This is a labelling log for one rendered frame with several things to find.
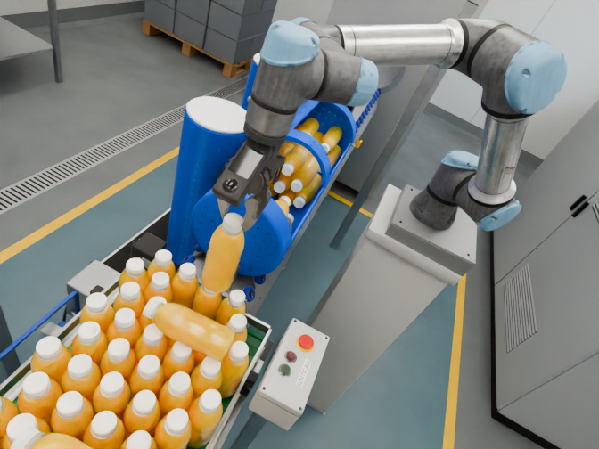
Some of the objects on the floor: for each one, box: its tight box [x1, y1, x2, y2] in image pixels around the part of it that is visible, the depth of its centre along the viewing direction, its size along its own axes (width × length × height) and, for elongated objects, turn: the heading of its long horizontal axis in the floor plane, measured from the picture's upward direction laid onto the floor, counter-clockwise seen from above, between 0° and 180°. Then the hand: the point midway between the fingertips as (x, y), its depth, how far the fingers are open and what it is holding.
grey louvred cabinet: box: [490, 101, 599, 449], centre depth 254 cm, size 54×215×145 cm, turn 137°
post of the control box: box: [230, 412, 268, 449], centre depth 122 cm, size 4×4×100 cm
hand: (233, 222), depth 72 cm, fingers closed on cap, 4 cm apart
